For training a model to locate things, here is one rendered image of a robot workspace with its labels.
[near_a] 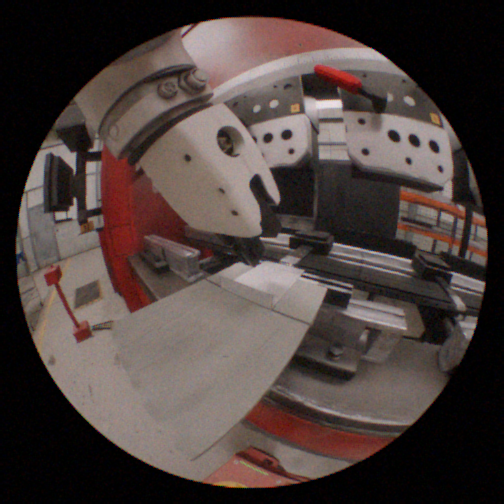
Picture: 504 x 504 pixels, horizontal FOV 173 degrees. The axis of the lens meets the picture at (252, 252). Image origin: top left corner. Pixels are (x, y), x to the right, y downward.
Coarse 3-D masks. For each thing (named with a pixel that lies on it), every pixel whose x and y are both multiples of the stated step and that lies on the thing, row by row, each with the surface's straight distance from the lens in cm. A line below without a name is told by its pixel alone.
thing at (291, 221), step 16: (272, 176) 27; (288, 176) 26; (304, 176) 25; (288, 192) 25; (304, 192) 24; (272, 208) 27; (288, 208) 25; (304, 208) 24; (288, 224) 26; (304, 224) 25
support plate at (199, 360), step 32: (192, 288) 25; (320, 288) 25; (128, 320) 22; (160, 320) 20; (192, 320) 19; (224, 320) 18; (256, 320) 18; (288, 320) 18; (128, 352) 19; (160, 352) 17; (192, 352) 16; (224, 352) 15; (256, 352) 15; (288, 352) 15; (160, 384) 15; (192, 384) 14; (224, 384) 14; (256, 384) 14; (160, 416) 14; (192, 416) 13; (224, 416) 13; (192, 448) 13
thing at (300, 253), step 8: (296, 232) 46; (304, 232) 47; (312, 232) 49; (320, 232) 50; (296, 240) 45; (304, 240) 44; (312, 240) 44; (320, 240) 44; (328, 240) 46; (296, 248) 46; (304, 248) 42; (312, 248) 43; (320, 248) 44; (328, 248) 43; (288, 256) 35; (296, 256) 35; (304, 256) 36; (288, 264) 31; (296, 264) 32
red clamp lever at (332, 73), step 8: (320, 72) 24; (328, 72) 23; (336, 72) 23; (328, 80) 24; (336, 80) 23; (344, 80) 22; (352, 80) 22; (344, 88) 23; (352, 88) 22; (360, 88) 22; (368, 88) 22; (376, 88) 21; (368, 96) 22; (376, 96) 20; (384, 96) 20; (376, 104) 21; (384, 104) 21; (376, 112) 23
